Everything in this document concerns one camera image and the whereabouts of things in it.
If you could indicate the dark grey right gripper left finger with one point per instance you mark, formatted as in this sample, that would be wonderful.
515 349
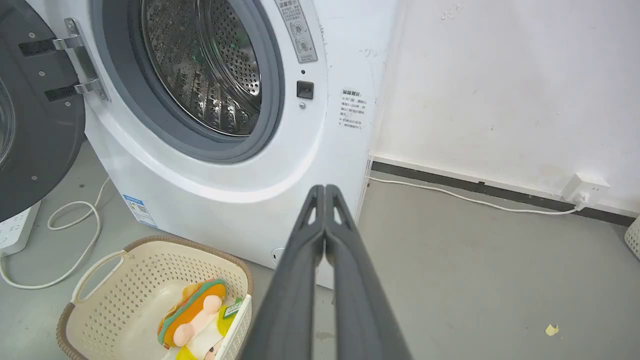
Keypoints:
287 290

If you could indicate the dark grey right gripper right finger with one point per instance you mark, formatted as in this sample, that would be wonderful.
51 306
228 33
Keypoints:
360 295

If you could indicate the white front-load washing machine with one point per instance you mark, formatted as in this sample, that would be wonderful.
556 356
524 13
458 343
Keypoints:
210 125

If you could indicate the dark grey washing machine door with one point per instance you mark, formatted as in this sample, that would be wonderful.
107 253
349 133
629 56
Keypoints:
35 110

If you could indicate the orange and yellow plush doll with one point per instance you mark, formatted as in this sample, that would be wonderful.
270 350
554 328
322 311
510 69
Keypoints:
197 320

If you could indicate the cream perforated laundry basket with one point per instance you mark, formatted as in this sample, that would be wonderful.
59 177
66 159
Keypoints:
120 300

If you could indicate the small yellow paper scrap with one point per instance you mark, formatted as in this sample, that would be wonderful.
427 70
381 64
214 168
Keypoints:
551 329

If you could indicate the white power strip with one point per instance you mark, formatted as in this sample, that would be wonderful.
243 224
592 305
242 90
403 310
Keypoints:
17 227

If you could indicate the white perforated basket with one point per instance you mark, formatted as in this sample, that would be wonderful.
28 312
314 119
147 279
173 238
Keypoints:
633 237

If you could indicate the white wall plug adapter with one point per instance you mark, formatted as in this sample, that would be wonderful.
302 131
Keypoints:
585 189

